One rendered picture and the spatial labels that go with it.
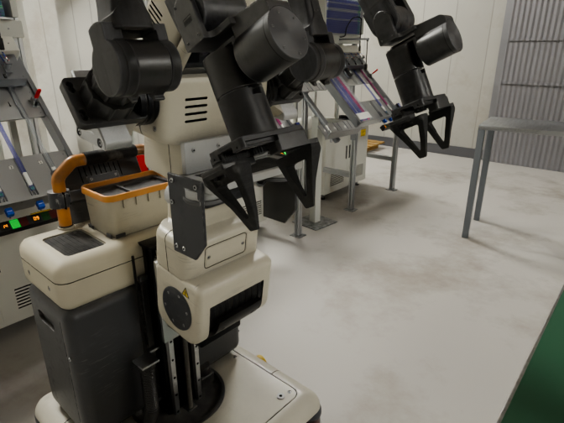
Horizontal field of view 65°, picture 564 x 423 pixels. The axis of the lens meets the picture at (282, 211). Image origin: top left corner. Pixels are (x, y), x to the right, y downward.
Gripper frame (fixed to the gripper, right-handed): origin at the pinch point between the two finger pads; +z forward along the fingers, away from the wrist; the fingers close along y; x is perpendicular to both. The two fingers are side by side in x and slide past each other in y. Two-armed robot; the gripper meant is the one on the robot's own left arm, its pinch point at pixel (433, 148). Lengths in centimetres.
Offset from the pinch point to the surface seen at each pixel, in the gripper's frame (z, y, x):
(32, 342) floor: 27, -34, 194
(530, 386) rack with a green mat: 24.0, -37.6, -20.2
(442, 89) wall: -54, 470, 195
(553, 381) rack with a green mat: 24.7, -35.2, -21.6
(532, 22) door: -82, 470, 84
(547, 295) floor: 100, 171, 48
